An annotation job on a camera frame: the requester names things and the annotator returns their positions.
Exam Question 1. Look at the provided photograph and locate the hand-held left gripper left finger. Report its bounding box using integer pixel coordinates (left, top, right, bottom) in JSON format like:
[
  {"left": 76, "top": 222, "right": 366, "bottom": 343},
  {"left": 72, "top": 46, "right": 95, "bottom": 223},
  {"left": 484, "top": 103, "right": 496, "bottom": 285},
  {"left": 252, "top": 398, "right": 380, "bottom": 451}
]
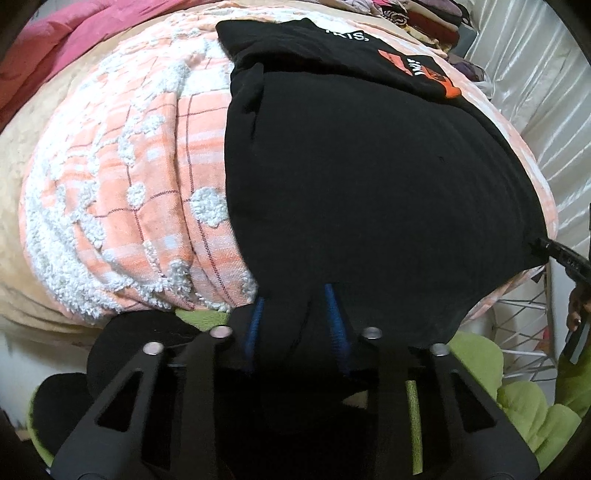
[{"left": 48, "top": 295, "right": 266, "bottom": 480}]

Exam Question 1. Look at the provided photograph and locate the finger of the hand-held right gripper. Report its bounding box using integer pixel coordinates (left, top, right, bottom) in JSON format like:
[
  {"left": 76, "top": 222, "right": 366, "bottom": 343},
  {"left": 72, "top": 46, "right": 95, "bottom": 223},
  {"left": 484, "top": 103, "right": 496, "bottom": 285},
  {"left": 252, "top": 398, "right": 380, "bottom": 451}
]
[{"left": 529, "top": 236, "right": 591, "bottom": 280}]

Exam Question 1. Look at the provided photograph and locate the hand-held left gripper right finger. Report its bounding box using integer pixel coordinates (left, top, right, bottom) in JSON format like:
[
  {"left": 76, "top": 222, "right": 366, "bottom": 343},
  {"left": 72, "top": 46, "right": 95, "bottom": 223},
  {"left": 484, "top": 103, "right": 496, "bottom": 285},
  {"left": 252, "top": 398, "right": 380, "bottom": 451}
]
[{"left": 323, "top": 284, "right": 541, "bottom": 480}]

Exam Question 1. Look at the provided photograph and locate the black sweater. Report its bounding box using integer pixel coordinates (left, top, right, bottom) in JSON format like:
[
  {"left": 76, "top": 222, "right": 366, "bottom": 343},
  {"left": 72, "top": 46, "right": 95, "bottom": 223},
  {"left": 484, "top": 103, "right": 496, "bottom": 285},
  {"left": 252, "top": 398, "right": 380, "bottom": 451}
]
[{"left": 215, "top": 17, "right": 548, "bottom": 342}]

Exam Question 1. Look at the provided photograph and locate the plastic bag of clothes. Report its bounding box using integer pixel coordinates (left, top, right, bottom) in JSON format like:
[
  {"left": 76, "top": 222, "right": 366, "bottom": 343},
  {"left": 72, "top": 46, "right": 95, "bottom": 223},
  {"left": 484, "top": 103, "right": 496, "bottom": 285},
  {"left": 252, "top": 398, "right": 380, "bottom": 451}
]
[{"left": 450, "top": 58, "right": 495, "bottom": 100}]

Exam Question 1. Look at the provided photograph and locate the stack of folded clothes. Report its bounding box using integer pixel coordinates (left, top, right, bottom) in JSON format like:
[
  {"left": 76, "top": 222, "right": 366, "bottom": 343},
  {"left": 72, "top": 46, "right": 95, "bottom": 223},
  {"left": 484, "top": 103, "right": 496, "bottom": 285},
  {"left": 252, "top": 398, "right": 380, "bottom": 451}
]
[{"left": 369, "top": 0, "right": 476, "bottom": 47}]

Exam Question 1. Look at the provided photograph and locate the person's right hand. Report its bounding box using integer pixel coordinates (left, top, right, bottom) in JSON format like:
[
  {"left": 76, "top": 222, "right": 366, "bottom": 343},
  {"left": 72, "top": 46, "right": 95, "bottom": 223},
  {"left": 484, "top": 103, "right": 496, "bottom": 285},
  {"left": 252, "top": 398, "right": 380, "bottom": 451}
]
[{"left": 567, "top": 285, "right": 591, "bottom": 331}]

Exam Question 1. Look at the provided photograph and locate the green fleece clothing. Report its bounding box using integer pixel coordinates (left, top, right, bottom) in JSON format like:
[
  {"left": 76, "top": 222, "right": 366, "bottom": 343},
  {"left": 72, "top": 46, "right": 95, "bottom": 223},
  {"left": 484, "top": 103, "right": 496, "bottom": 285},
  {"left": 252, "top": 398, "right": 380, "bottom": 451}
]
[{"left": 28, "top": 305, "right": 591, "bottom": 472}]

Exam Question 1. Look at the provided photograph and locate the white satin curtain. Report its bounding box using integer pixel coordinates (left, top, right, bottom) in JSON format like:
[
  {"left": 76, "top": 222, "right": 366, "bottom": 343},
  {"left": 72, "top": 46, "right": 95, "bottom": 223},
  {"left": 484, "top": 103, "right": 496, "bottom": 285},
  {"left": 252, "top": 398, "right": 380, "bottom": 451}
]
[{"left": 462, "top": 0, "right": 591, "bottom": 287}]

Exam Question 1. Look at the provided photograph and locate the orange plaid fleece blanket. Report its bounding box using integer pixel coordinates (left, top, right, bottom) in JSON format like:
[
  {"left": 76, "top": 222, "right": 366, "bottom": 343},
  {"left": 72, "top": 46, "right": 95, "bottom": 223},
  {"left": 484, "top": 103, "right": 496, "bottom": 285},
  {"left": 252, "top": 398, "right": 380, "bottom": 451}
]
[{"left": 18, "top": 9, "right": 557, "bottom": 324}]

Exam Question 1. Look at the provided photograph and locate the grey box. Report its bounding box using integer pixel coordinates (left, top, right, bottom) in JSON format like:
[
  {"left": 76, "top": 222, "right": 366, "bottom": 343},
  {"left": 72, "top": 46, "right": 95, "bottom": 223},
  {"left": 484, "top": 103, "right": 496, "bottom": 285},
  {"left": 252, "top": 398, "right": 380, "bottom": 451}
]
[{"left": 455, "top": 28, "right": 478, "bottom": 58}]

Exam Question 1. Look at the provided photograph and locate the beige bed sheet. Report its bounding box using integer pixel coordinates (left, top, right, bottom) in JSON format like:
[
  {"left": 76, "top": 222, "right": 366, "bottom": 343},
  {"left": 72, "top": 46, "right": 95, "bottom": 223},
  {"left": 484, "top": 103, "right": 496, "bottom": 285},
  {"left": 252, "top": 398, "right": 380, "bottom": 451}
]
[{"left": 0, "top": 0, "right": 444, "bottom": 335}]

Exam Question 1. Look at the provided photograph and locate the pink quilt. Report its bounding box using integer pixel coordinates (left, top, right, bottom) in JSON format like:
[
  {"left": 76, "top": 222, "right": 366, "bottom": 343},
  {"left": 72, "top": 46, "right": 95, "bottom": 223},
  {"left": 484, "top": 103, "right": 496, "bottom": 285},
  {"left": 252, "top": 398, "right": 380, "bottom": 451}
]
[{"left": 0, "top": 0, "right": 153, "bottom": 125}]

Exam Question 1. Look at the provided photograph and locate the white wire rack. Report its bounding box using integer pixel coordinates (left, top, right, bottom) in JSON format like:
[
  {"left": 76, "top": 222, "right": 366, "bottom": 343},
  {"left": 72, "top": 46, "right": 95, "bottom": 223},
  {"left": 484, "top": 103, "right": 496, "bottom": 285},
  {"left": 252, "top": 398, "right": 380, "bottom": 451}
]
[{"left": 480, "top": 268, "right": 561, "bottom": 370}]

